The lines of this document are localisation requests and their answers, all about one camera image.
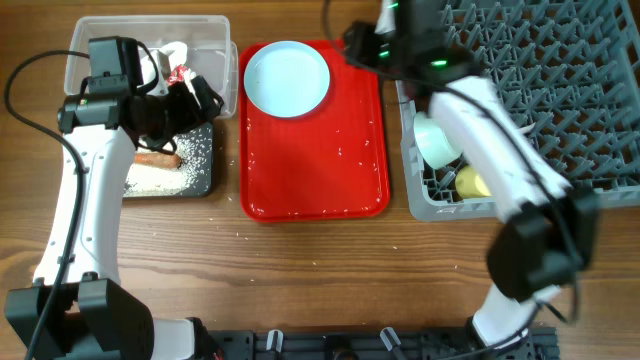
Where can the black plastic tray bin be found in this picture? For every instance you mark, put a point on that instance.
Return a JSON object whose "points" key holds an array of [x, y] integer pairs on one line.
{"points": [[200, 160]]}

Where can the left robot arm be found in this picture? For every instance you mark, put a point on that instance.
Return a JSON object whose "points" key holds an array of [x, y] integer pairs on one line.
{"points": [[75, 307]]}

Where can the grey dishwasher rack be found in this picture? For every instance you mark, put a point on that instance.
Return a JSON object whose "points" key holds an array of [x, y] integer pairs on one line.
{"points": [[568, 72]]}

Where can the brown carrot stick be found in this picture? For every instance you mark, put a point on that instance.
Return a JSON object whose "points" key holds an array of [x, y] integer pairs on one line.
{"points": [[158, 160]]}

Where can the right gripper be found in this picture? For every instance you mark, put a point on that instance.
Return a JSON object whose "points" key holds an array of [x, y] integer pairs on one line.
{"points": [[358, 50]]}

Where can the light blue plate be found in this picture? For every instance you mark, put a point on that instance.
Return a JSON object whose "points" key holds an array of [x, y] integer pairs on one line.
{"points": [[286, 79]]}

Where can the green bowl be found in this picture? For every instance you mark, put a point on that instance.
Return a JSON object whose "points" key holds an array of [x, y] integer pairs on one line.
{"points": [[435, 147]]}

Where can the clear plastic bin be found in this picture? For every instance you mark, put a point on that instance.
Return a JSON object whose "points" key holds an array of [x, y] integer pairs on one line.
{"points": [[210, 51]]}

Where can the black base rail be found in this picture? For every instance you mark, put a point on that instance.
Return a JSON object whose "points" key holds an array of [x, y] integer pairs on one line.
{"points": [[428, 344]]}

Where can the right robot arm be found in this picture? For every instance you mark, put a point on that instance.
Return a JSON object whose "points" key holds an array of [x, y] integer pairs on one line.
{"points": [[549, 227]]}

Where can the red serving tray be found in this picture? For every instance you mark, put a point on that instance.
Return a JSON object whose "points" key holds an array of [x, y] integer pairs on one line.
{"points": [[331, 163]]}

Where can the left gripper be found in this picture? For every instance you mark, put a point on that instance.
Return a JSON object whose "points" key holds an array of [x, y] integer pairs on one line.
{"points": [[191, 115]]}

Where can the spilled white rice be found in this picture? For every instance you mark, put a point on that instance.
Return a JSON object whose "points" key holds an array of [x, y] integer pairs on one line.
{"points": [[165, 175]]}

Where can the red snack wrapper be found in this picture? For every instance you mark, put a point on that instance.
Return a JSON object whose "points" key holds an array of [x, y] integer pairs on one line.
{"points": [[180, 73]]}

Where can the yellow cup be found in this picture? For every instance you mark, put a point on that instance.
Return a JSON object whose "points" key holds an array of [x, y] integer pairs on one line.
{"points": [[469, 184]]}

